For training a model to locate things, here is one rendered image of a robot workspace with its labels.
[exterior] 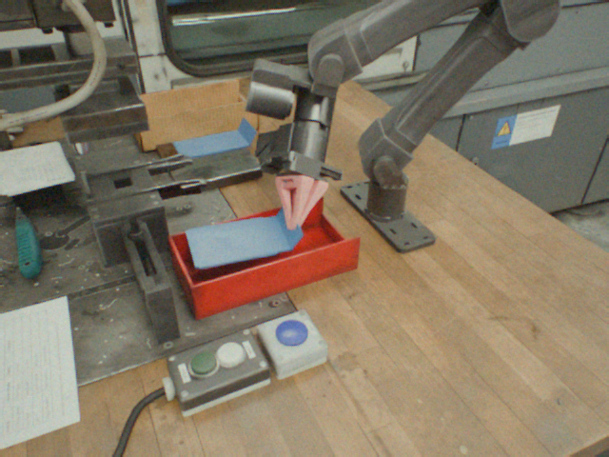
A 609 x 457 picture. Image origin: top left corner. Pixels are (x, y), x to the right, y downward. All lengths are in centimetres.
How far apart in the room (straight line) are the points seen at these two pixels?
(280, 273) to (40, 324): 32
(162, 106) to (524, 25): 75
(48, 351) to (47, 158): 42
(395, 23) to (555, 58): 139
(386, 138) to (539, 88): 131
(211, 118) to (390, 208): 45
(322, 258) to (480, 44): 35
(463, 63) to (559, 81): 136
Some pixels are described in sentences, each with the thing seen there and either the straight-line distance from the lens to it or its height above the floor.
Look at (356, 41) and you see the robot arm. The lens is 74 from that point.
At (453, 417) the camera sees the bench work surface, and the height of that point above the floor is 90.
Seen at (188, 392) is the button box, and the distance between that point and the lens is 62.
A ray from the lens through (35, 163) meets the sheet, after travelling 105.
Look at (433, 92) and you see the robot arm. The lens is 80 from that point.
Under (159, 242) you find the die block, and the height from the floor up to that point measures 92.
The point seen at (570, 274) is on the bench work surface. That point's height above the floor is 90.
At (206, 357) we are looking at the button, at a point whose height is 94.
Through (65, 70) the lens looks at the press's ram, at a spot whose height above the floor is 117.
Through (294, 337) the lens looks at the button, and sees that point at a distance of 65.
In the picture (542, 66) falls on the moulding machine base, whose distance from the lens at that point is 208.
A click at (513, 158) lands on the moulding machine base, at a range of 221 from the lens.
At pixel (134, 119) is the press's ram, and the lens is 73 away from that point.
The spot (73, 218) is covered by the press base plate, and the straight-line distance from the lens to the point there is 97.
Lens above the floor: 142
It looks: 38 degrees down
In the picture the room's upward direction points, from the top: straight up
